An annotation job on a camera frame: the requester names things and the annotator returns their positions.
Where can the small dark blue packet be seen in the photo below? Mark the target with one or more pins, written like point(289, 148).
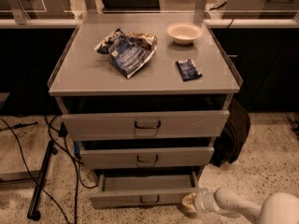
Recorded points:
point(188, 70)

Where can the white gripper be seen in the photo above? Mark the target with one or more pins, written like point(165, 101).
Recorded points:
point(202, 201)

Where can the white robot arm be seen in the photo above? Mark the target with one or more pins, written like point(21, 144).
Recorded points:
point(277, 208)

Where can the grey bottom drawer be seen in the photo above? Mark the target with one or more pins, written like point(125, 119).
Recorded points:
point(119, 191)

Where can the dark backpack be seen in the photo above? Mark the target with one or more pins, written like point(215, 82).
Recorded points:
point(228, 145)

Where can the blue crumpled chip bag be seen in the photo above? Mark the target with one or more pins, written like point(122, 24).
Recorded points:
point(128, 52)

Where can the grey middle drawer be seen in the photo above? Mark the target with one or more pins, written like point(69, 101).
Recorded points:
point(146, 157)

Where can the grey drawer cabinet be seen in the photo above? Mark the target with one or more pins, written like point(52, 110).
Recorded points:
point(86, 82)

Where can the grey top drawer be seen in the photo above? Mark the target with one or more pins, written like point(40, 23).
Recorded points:
point(145, 125)

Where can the grey drawer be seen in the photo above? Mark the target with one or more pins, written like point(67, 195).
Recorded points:
point(145, 125)
point(146, 157)
point(119, 191)

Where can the black floor stand bar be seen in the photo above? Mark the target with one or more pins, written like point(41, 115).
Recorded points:
point(33, 212)

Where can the white bowl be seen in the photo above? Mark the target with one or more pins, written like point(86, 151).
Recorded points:
point(184, 33)

